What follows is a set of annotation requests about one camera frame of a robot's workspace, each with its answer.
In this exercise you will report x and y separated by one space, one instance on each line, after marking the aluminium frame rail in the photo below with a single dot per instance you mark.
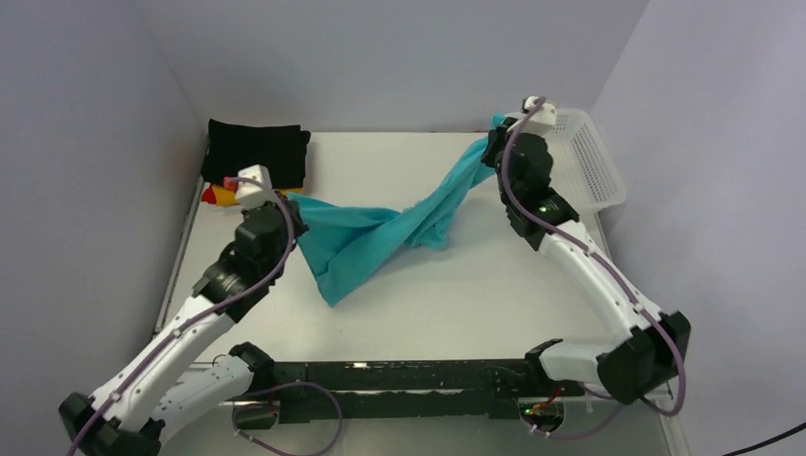
178 259

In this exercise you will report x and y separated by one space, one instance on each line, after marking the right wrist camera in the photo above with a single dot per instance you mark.
544 119

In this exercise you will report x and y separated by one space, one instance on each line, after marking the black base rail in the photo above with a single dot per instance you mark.
495 388

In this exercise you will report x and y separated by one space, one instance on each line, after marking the turquoise t-shirt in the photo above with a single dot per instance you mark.
345 245

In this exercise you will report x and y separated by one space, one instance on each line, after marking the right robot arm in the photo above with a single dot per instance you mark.
643 346

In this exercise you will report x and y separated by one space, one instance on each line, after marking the folded yellow t-shirt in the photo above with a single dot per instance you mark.
228 196

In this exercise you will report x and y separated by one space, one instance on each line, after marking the folded black t-shirt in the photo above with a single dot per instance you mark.
281 150

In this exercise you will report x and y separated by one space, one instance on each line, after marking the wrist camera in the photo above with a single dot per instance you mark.
544 119
257 175

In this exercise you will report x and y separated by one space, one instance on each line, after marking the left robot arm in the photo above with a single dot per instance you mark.
118 418

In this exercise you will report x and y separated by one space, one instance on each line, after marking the white plastic basket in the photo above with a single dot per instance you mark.
582 172

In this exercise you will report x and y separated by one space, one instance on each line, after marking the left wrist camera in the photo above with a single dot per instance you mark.
257 175

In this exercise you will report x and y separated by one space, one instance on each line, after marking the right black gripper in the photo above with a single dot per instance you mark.
494 145

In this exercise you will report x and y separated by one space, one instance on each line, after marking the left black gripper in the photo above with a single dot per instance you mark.
293 214

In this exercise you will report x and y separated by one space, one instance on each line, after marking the folded red t-shirt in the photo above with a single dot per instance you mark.
209 196

